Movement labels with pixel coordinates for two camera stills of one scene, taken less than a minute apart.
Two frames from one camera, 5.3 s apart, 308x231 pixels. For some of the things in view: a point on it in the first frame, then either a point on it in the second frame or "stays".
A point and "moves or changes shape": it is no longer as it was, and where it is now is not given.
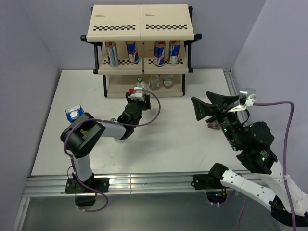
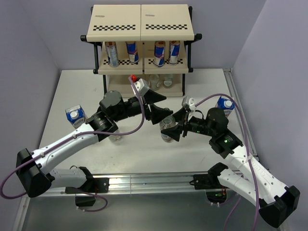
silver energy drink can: x=131 y=50 stays
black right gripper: x=201 y=108 → x=175 y=131
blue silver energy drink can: x=159 y=53 stays
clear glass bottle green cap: x=168 y=80 stays
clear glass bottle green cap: x=140 y=83 moves or changes shape
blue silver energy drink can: x=174 y=49 stays
